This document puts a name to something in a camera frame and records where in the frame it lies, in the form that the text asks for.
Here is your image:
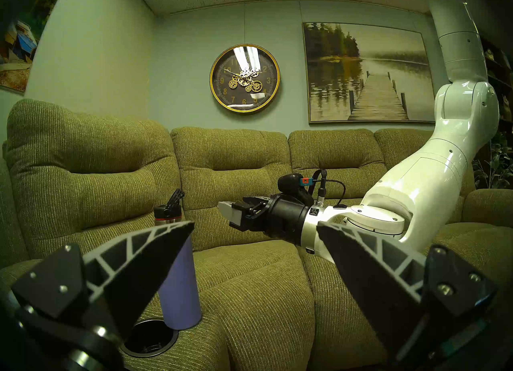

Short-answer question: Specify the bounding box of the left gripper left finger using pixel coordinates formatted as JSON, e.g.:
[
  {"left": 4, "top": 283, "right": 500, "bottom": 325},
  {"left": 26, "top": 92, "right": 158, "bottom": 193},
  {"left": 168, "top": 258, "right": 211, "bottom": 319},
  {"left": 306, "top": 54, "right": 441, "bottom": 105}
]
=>
[{"left": 11, "top": 221, "right": 196, "bottom": 339}]

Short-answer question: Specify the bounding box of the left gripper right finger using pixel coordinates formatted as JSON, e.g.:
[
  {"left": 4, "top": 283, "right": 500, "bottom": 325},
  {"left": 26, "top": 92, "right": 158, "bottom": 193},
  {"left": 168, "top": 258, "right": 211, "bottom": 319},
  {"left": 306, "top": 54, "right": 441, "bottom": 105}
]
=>
[{"left": 316, "top": 222, "right": 496, "bottom": 365}]

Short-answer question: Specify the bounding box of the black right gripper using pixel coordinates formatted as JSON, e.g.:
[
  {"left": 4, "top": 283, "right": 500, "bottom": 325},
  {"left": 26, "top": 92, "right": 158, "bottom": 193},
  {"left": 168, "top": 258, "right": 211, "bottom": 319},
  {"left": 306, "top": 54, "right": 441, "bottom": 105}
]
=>
[{"left": 218, "top": 193, "right": 315, "bottom": 247}]

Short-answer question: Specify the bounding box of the purple bottle with black lid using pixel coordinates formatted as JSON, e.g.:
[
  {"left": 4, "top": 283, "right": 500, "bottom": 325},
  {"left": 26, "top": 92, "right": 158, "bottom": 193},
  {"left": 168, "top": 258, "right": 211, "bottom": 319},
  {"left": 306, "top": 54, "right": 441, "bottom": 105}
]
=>
[{"left": 153, "top": 189, "right": 202, "bottom": 331}]

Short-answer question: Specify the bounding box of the round black cup holder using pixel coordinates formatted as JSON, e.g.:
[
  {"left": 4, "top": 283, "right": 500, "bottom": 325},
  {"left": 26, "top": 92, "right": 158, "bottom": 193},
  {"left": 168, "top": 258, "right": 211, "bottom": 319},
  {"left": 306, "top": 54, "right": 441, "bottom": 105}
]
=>
[{"left": 120, "top": 319, "right": 180, "bottom": 358}]

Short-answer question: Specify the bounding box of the olive green fabric sofa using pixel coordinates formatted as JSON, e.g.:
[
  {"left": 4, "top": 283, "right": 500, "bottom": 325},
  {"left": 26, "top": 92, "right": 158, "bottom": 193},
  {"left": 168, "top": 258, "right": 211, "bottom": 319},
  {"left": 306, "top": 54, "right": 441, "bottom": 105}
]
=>
[{"left": 0, "top": 99, "right": 513, "bottom": 371}]

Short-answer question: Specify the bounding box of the green leafy plant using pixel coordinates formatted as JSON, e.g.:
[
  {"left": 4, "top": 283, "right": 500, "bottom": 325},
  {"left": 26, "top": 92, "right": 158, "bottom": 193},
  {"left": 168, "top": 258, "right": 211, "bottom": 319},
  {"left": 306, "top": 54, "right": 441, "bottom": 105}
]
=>
[{"left": 472, "top": 133, "right": 513, "bottom": 190}]

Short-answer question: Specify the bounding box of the dark wooden shelf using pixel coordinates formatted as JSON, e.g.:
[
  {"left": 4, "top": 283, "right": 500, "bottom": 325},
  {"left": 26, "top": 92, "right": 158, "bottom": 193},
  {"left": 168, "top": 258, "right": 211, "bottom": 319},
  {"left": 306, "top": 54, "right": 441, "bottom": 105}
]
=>
[{"left": 479, "top": 36, "right": 513, "bottom": 162}]

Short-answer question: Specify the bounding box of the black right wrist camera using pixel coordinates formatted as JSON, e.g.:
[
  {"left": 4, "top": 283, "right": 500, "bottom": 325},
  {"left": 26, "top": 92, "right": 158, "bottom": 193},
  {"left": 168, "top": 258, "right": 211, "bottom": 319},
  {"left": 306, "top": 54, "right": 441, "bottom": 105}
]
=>
[{"left": 277, "top": 173, "right": 314, "bottom": 206}]

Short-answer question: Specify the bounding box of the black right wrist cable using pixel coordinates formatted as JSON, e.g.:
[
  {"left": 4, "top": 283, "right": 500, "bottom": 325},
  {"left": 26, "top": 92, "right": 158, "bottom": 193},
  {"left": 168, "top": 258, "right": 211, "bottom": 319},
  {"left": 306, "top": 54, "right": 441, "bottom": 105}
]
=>
[{"left": 312, "top": 169, "right": 347, "bottom": 209}]

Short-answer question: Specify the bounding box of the gold rimmed wall clock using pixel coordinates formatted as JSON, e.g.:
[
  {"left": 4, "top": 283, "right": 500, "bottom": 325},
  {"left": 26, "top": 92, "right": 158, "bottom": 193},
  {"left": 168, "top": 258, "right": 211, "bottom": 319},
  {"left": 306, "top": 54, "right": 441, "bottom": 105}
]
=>
[{"left": 209, "top": 44, "right": 281, "bottom": 114}]

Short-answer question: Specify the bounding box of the lake dock wall picture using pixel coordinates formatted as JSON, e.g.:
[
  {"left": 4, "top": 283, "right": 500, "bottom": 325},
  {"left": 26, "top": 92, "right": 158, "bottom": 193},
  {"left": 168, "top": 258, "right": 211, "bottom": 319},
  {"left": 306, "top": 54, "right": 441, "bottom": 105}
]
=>
[{"left": 302, "top": 22, "right": 437, "bottom": 125}]

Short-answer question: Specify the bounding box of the colourful boats wall picture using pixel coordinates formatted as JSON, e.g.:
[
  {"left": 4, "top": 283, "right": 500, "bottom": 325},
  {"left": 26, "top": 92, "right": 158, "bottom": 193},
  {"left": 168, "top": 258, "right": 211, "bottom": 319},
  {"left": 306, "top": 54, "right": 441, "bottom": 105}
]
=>
[{"left": 0, "top": 0, "right": 73, "bottom": 94}]

